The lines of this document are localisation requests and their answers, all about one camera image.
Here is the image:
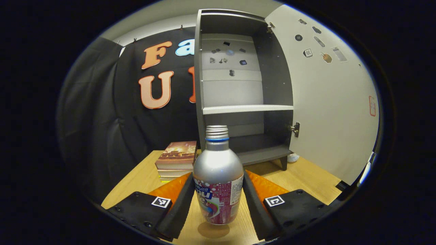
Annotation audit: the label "white paged book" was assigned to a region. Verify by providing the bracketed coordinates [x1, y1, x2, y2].
[157, 168, 192, 178]

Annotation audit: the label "brown cover book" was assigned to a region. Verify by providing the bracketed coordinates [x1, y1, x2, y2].
[155, 141, 198, 170]

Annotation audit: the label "white cabinet shelf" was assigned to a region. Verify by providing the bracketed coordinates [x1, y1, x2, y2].
[203, 104, 294, 115]

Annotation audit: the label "black backdrop cloth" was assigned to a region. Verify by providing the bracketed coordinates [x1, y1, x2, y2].
[56, 27, 205, 205]

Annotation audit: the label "beige cabinet door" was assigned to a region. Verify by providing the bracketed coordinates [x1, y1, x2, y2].
[265, 4, 379, 186]

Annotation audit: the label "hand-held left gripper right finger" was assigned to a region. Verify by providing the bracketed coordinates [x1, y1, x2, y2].
[243, 169, 336, 241]

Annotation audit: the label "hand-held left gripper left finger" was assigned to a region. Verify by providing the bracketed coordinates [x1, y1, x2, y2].
[106, 172, 195, 241]

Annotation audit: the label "silver bottle with red label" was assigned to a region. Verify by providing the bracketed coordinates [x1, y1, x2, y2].
[193, 125, 244, 225]

